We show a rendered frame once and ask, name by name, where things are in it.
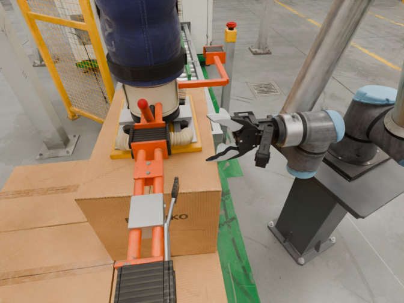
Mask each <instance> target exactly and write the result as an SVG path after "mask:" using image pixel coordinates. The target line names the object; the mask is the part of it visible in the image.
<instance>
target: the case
mask: <svg viewBox="0 0 404 303"><path fill-rule="evenodd" d="M189 94H191V95H192V99H193V103H194V108H195V114H196V118H197V123H198V129H199V133H200V138H201V144H202V148H203V149H202V151H195V152H188V153H176V154H172V153H171V155H168V159H164V201H165V204H166V208H165V217H166V220H167V216H168V211H169V208H170V203H171V199H172V197H171V191H172V188H173V183H174V178H175V177H178V178H179V193H178V196H177V202H176V204H174V209H173V214H172V217H171V222H170V227H169V230H168V232H170V251H171V256H183V255H191V254H207V253H215V252H216V246H217V239H218V226H219V213H220V206H221V193H222V188H221V181H220V177H219V171H218V164H217V162H206V159H207V158H209V157H211V156H214V155H216V153H215V146H214V142H213V136H212V129H211V125H210V119H209V118H207V117H206V115H207V114H209V112H208V107H207V101H206V94H205V90H204V87H200V88H186V95H189ZM123 99H125V98H124V94H123V90H117V91H116V92H115V95H114V98H113V100H112V103H111V106H110V108H109V111H108V113H107V116H106V118H105V121H104V123H103V126H102V129H101V131H100V133H99V136H98V139H97V141H96V144H95V146H94V149H93V152H92V154H91V157H90V160H89V161H88V164H87V167H86V169H85V172H84V175H83V177H82V180H81V182H80V185H79V187H78V190H77V193H76V195H75V198H74V199H75V201H76V203H77V205H78V206H79V208H80V209H81V211H82V213H83V214H84V216H85V217H86V219H87V221H88V222H89V224H90V225H91V227H92V228H93V230H94V232H95V233H96V235H97V237H98V238H99V239H100V241H101V243H102V244H103V246H104V247H105V249H106V250H107V252H108V254H109V255H110V257H111V258H112V260H127V251H128V244H129V229H128V223H129V212H130V201H131V197H132V196H133V190H134V183H135V179H133V173H134V166H135V159H132V158H124V159H111V158H110V152H111V147H112V142H113V139H114V134H115V128H116V125H117V120H118V115H119V112H120V106H121V101H122V100H123ZM149 257H152V238H147V239H141V259H144V258H149Z"/></svg>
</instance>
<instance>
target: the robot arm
mask: <svg viewBox="0 0 404 303"><path fill-rule="evenodd" d="M374 1H375V0H334V1H333V3H332V5H331V8H330V9H329V12H328V14H327V15H326V18H325V20H324V21H323V24H322V26H321V28H320V30H319V32H318V34H317V36H316V39H315V41H314V43H313V45H312V47H311V49H310V51H309V53H308V55H307V57H306V59H305V61H304V63H303V65H302V67H301V70H300V72H299V74H298V76H297V78H296V80H295V82H294V84H293V87H292V89H291V90H290V93H289V95H288V96H287V99H286V101H285V103H284V105H283V107H282V109H281V111H280V112H279V114H276V115H274V116H272V115H267V117H266V118H259V119H256V117H255V115H254V113H253V112H252V111H245V112H234V116H233V117H232V116H230V115H229V114H228V112H227V111H226V110H225V109H223V108H220V109H219V114H207V115H206V117H207V118H209V119H210V120H211V121H213V122H214V123H219V124H220V125H221V126H227V127H228V128H229V129H230V130H231V131H232V132H231V133H232V136H233V138H234V139H235V141H236V142H235V143H234V142H233V143H231V144H229V145H225V144H224V143H221V144H219V145H218V146H217V151H216V155H214V156H211V157H209V158H207V159H206V162H217V161H225V160H227V161H228V160H231V159H235V158H239V157H241V156H243V155H244V154H246V153H247V152H249V151H251V150H253V149H254V148H256V147H257V146H258V145H259V149H258V150H257V151H256V154H255V155H254V157H255V159H254V161H255V162H256V164H255V167H260V168H266V164H268V162H269V160H270V158H271V157H270V154H271V153H270V152H269V149H270V146H271V142H272V143H273V144H276V145H277V146H278V148H279V149H280V150H281V152H282V154H283V155H284V156H285V158H286V159H287V163H286V168H287V171H288V172H289V173H290V174H291V175H293V176H295V177H297V178H300V179H308V178H311V177H313V176H314V175H315V174H316V172H317V171H318V170H319V166H320V164H321V162H322V160H323V158H324V156H325V153H326V151H327V149H328V147H329V148H330V149H331V150H332V151H333V152H334V153H336V154H337V155H339V156H341V157H343V158H345V159H348V160H351V161H357V162H366V161H370V160H372V159H373V158H374V156H375V154H376V152H377V147H379V148H380V149H381V150H382V151H384V152H385V153H386V154H387V155H389V156H390V157H391V158H392V159H394V160H395V161H396V162H397V163H398V164H399V165H401V166H402V167H404V58H403V64H402V70H401V74H400V80H399V86H398V89H397V90H395V89H394V88H390V87H385V86H380V85H367V86H363V87H361V88H359V89H358V90H357V92H356V93H355V95H354V96H353V98H352V101H351V103H350V105H349V107H348V109H347V111H346V113H345V115H344V117H343V118H342V117H341V115H340V114H339V113H338V112H336V111H333V110H321V111H311V110H312V109H313V107H314V105H315V104H316V102H317V100H318V98H319V97H320V95H321V93H322V91H323V89H324V88H325V86H326V85H327V83H328V81H329V79H330V77H331V76H332V74H333V73H334V70H335V69H336V67H337V66H338V64H339V62H340V60H341V58H342V57H343V55H344V53H345V52H346V49H347V48H348V46H349V45H350V43H351V41H352V39H353V38H354V36H355V34H356V33H357V31H358V29H359V27H360V25H361V24H362V22H363V20H364V18H365V17H366V15H367V13H368V12H369V10H370V8H371V6H372V5H373V3H374ZM243 113H248V115H239V114H243Z"/></svg>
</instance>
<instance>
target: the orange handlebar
mask: <svg viewBox="0 0 404 303"><path fill-rule="evenodd" d="M213 61H214V63H215V65H216V68H217V70H218V73H219V75H220V77H221V79H203V80H193V81H178V83H179V85H178V88H179V89H182V88H200V87H217V86H226V85H227V84H229V78H228V76H227V74H226V72H225V70H224V67H223V65H222V63H221V61H220V59H219V57H218V56H214V57H213ZM158 121H162V104H161V103H160V102H158V103H156V104H155V122H158ZM140 123H146V120H145V118H144V116H143V114H142V113H141V122H140ZM133 179H135V183H134V190H133V196H137V195H144V187H145V186H153V193H154V194H158V193H163V195H164V159H163V150H162V149H161V148H156V149H155V150H154V160H152V161H147V160H146V151H145V150H138V152H137V159H136V162H135V166H134V173H133ZM141 237H142V231H141V230H131V231H130V232H129V244H128V251H127V260H136V259H140V258H141ZM158 256H163V257H164V228H163V227H155V228H153V229H152V248H151V257H158Z"/></svg>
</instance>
